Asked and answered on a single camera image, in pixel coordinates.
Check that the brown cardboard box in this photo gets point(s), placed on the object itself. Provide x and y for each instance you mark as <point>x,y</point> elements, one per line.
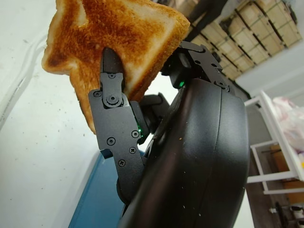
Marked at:
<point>278,159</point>

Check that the browned toast slice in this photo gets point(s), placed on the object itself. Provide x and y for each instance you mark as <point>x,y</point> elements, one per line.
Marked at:
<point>118,28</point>

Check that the white metal shelf rack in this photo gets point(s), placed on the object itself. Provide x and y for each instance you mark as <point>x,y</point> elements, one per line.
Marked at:
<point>273,133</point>

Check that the translucent plastic bag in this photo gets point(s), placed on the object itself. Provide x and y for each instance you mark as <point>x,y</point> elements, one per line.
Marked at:
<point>292,123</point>

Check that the stacked wooden crates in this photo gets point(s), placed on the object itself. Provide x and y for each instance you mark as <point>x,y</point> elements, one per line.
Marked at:
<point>256,35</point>

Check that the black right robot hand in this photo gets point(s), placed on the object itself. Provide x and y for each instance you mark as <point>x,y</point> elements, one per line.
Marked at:
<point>202,154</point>

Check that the blue rectangular tray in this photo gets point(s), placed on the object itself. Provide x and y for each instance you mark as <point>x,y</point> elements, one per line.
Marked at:
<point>95,194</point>

